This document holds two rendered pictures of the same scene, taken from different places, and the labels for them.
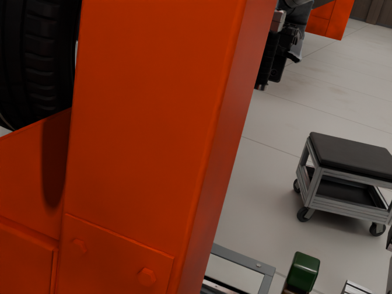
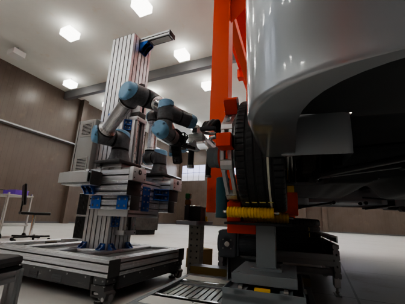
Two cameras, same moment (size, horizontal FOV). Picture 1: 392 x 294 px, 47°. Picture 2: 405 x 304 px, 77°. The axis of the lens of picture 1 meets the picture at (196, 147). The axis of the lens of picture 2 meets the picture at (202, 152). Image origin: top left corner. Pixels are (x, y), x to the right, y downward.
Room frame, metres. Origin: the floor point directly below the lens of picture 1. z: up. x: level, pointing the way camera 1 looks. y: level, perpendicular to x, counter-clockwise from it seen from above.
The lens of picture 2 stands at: (2.59, 0.04, 0.46)
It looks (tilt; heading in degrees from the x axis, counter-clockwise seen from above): 15 degrees up; 184
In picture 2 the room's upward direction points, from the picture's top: 3 degrees clockwise
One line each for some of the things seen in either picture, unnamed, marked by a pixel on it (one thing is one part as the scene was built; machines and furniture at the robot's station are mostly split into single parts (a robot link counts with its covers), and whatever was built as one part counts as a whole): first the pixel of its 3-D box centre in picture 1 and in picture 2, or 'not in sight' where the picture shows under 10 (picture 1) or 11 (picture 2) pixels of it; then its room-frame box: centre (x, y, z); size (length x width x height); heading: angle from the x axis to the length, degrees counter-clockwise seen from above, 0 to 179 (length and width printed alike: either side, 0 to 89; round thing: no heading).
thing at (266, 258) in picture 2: not in sight; (266, 249); (1.10, 0.31, 0.32); 0.40 x 0.30 x 0.28; 165
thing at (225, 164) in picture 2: not in sight; (236, 156); (1.05, 0.14, 0.85); 0.54 x 0.07 x 0.54; 165
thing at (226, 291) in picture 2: not in sight; (267, 288); (1.10, 0.31, 0.13); 0.50 x 0.36 x 0.10; 165
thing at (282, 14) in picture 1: (265, 17); (196, 138); (1.16, -0.10, 0.93); 0.09 x 0.05 x 0.05; 75
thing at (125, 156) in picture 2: not in sight; (119, 155); (0.91, -0.66, 0.87); 0.15 x 0.15 x 0.10
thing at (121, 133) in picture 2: not in sight; (120, 139); (0.91, -0.66, 0.98); 0.13 x 0.12 x 0.14; 137
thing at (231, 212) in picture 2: not in sight; (249, 212); (1.19, 0.21, 0.51); 0.29 x 0.06 x 0.06; 75
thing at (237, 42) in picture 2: not in sight; (241, 53); (-0.43, 0.30, 2.68); 1.77 x 0.10 x 0.12; 165
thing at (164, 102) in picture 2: (297, 4); (168, 112); (1.48, -0.21, 0.95); 0.11 x 0.08 x 0.11; 137
